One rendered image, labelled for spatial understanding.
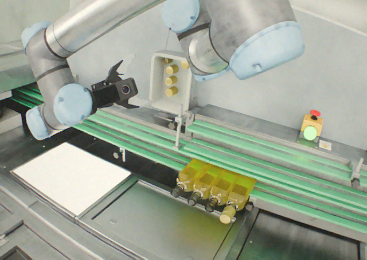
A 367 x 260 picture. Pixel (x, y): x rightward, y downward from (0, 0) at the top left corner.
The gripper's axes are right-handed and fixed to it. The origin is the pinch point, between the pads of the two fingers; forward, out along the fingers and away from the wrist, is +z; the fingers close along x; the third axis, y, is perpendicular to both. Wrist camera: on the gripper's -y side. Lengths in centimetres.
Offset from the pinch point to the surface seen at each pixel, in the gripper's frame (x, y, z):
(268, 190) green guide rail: 50, -16, 21
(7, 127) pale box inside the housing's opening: 0, 99, -20
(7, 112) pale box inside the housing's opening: -8, 106, -15
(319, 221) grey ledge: 68, -32, 27
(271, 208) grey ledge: 60, -14, 24
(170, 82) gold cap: 6.1, 16.4, 25.4
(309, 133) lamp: 33, -32, 31
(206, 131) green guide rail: 23.5, -2.0, 15.4
